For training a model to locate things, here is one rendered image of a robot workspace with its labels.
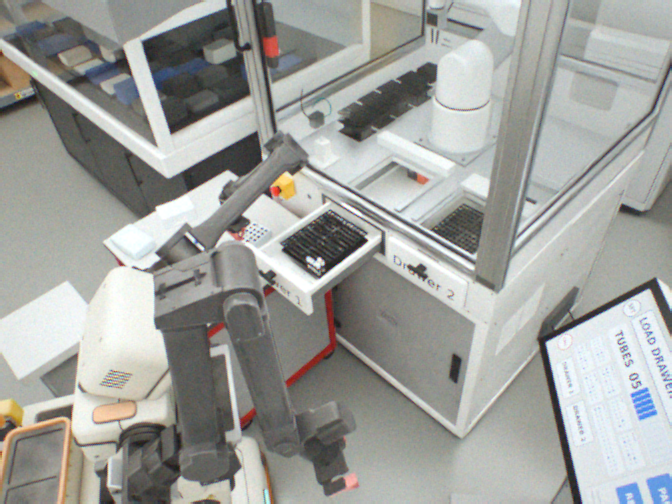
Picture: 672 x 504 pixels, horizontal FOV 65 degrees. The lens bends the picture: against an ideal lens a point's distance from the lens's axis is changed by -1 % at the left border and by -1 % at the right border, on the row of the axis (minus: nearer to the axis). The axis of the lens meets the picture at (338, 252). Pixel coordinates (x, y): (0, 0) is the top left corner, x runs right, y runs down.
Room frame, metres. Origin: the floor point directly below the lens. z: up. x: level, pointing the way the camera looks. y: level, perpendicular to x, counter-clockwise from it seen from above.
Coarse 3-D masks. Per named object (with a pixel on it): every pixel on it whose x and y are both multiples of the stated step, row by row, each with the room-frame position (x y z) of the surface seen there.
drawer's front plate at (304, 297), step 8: (256, 248) 1.19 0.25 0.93; (256, 256) 1.17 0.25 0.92; (264, 256) 1.16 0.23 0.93; (264, 264) 1.14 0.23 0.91; (272, 264) 1.12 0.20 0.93; (264, 272) 1.15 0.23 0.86; (280, 272) 1.08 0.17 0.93; (288, 272) 1.08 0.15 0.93; (280, 280) 1.09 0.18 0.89; (288, 280) 1.05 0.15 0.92; (296, 280) 1.05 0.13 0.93; (280, 288) 1.10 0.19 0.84; (288, 288) 1.06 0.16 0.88; (296, 288) 1.03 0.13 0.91; (304, 288) 1.01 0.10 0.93; (288, 296) 1.07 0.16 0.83; (304, 296) 1.00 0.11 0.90; (296, 304) 1.04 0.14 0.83; (304, 304) 1.01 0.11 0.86
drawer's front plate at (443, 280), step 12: (396, 240) 1.18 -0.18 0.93; (396, 252) 1.16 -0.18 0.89; (408, 252) 1.13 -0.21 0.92; (432, 264) 1.06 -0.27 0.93; (408, 276) 1.12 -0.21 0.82; (432, 276) 1.06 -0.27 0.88; (444, 276) 1.03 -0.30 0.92; (456, 276) 1.01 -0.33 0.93; (432, 288) 1.05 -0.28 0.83; (444, 288) 1.02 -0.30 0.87; (456, 288) 0.99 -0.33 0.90; (456, 300) 0.99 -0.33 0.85
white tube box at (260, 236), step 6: (252, 222) 1.47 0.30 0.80; (246, 228) 1.44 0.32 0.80; (252, 228) 1.43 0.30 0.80; (258, 228) 1.43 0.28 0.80; (264, 228) 1.43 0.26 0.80; (240, 234) 1.41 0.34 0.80; (252, 234) 1.40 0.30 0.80; (258, 234) 1.40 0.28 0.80; (264, 234) 1.40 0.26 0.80; (270, 234) 1.41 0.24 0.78; (246, 240) 1.38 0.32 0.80; (252, 240) 1.37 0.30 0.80; (258, 240) 1.37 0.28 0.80; (264, 240) 1.39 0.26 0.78; (258, 246) 1.36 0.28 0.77
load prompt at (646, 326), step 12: (648, 312) 0.66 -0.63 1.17; (636, 324) 0.65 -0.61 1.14; (648, 324) 0.63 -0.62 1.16; (636, 336) 0.62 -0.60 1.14; (648, 336) 0.61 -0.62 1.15; (660, 336) 0.59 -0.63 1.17; (648, 348) 0.58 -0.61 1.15; (660, 348) 0.57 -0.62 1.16; (648, 360) 0.56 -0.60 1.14; (660, 360) 0.55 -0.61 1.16; (660, 372) 0.52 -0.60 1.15; (660, 384) 0.50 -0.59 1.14; (660, 396) 0.48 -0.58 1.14
